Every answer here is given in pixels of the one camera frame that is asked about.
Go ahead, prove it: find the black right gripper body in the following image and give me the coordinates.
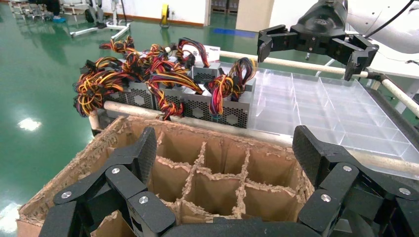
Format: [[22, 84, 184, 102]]
[[291, 0, 348, 55]]

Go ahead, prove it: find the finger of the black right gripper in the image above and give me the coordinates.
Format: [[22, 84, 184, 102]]
[[256, 24, 295, 63], [329, 34, 379, 82]]

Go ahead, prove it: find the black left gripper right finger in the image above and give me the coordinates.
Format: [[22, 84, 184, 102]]
[[292, 125, 419, 237]]

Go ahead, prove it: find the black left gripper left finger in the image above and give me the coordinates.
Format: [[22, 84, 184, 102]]
[[39, 126, 177, 237]]

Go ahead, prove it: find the multicolour power supply cable bundle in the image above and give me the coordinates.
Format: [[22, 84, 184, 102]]
[[208, 57, 257, 117], [149, 72, 204, 95], [99, 35, 136, 55], [73, 56, 131, 119], [145, 83, 184, 121], [127, 44, 191, 78]]

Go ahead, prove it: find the grey metal power supply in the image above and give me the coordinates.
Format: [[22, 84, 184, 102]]
[[214, 77, 256, 129], [182, 86, 218, 126], [154, 86, 185, 114], [104, 80, 155, 110]]

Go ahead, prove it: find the black tube joint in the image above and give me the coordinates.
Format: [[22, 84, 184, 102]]
[[366, 71, 390, 84]]

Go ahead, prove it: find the beige door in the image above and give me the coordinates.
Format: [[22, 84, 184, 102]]
[[235, 0, 276, 34]]

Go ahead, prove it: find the blue floor mat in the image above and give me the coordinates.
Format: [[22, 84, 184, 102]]
[[212, 28, 257, 39]]

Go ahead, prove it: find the dark glass cabinet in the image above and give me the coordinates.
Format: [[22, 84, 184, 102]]
[[211, 0, 240, 14]]

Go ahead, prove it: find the clear acrylic divided tray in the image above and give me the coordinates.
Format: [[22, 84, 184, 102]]
[[242, 64, 419, 164]]

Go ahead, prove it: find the white printed carton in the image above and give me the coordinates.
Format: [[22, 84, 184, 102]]
[[181, 44, 220, 64]]

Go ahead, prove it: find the white cart leg tube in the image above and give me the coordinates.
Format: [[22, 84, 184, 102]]
[[88, 110, 101, 131]]

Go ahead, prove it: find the grey power supply with fan grille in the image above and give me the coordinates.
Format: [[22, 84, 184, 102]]
[[191, 64, 223, 84]]

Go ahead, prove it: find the brown cardboard box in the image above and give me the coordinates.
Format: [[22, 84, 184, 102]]
[[16, 114, 315, 237]]

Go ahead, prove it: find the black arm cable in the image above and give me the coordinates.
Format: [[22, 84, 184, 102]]
[[365, 0, 415, 38]]

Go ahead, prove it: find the black red blue cable bundle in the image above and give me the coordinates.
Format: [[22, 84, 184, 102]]
[[175, 38, 211, 68]]

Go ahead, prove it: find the yellow cable reel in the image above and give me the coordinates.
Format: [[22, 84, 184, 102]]
[[160, 3, 170, 27]]

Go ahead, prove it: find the white floor stand frame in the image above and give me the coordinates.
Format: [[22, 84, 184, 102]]
[[69, 0, 131, 41]]

